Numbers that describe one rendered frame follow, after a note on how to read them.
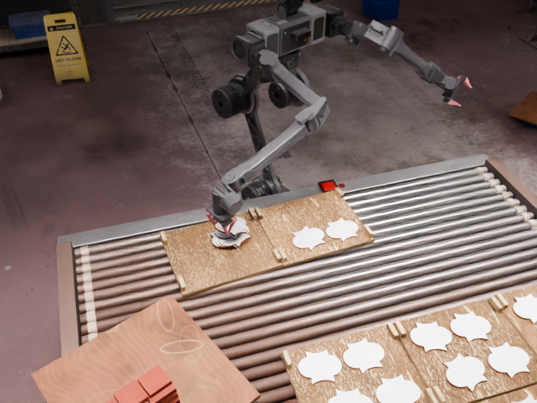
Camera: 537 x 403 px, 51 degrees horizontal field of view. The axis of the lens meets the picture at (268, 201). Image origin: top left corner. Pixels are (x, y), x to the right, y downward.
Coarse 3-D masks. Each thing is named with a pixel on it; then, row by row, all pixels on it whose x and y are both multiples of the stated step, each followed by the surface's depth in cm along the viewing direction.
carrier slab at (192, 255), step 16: (208, 224) 241; (256, 224) 241; (176, 240) 233; (192, 240) 233; (208, 240) 233; (256, 240) 234; (176, 256) 226; (192, 256) 226; (208, 256) 226; (224, 256) 226; (240, 256) 227; (256, 256) 227; (272, 256) 227; (176, 272) 220; (192, 272) 220; (208, 272) 220; (224, 272) 220; (240, 272) 220; (256, 272) 220; (192, 288) 214; (208, 288) 214
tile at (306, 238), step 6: (306, 228) 238; (312, 228) 238; (294, 234) 235; (300, 234) 235; (306, 234) 235; (312, 234) 235; (318, 234) 235; (294, 240) 233; (300, 240) 233; (306, 240) 233; (312, 240) 233; (318, 240) 233; (300, 246) 230; (306, 246) 230; (312, 246) 230
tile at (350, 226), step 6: (336, 222) 241; (342, 222) 241; (348, 222) 241; (354, 222) 241; (330, 228) 238; (336, 228) 238; (342, 228) 238; (348, 228) 238; (354, 228) 239; (330, 234) 235; (336, 234) 235; (342, 234) 235; (348, 234) 236; (354, 234) 236; (342, 240) 233
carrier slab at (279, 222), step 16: (272, 208) 249; (288, 208) 249; (304, 208) 249; (320, 208) 249; (336, 208) 249; (272, 224) 241; (288, 224) 241; (304, 224) 241; (320, 224) 241; (272, 240) 234; (288, 240) 234; (336, 240) 234; (352, 240) 234; (368, 240) 234; (288, 256) 227; (304, 256) 227; (320, 256) 228
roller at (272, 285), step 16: (528, 224) 245; (448, 240) 237; (464, 240) 238; (480, 240) 240; (384, 256) 230; (400, 256) 230; (416, 256) 233; (320, 272) 223; (336, 272) 224; (240, 288) 216; (256, 288) 216; (272, 288) 218; (192, 304) 210; (208, 304) 212; (112, 320) 204
